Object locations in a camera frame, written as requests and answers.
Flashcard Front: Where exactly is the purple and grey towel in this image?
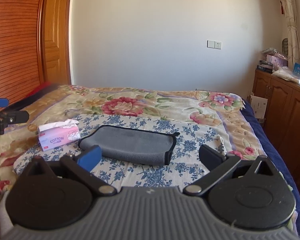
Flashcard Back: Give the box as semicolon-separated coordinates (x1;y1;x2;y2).
78;125;180;166

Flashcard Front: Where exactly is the floral beige bed blanket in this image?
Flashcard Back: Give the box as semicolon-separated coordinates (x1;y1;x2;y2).
0;84;300;240

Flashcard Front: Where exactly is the pink cotton tissue pack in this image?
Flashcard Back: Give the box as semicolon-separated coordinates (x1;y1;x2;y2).
38;119;81;151

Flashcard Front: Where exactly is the white paper beside cabinet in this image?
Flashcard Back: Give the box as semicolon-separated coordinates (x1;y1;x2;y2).
250;95;268;119

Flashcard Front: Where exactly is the brown wooden cabinet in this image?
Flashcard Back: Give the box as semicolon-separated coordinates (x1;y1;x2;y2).
253;69;300;179

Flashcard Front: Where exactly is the dark blue bed sheet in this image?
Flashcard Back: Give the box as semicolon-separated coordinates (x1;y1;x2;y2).
241;99;300;236

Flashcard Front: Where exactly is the wooden slatted headboard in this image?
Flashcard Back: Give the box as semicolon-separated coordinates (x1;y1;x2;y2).
0;0;40;103

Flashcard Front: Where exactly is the wooden door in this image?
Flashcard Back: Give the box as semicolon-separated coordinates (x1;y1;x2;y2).
38;0;71;85

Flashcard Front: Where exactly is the black book on cabinet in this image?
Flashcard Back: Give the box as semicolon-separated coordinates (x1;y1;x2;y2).
257;60;273;73

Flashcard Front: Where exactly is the white plastic bag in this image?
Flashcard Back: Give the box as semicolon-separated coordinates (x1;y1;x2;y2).
272;67;300;85

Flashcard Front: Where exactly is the pink box on cabinet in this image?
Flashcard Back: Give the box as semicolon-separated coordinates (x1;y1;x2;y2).
266;55;288;67

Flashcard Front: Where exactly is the patterned beige curtain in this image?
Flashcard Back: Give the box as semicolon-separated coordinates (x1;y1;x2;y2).
281;0;300;69

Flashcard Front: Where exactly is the white wall socket switch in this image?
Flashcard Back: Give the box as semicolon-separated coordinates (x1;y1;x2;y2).
207;40;222;49

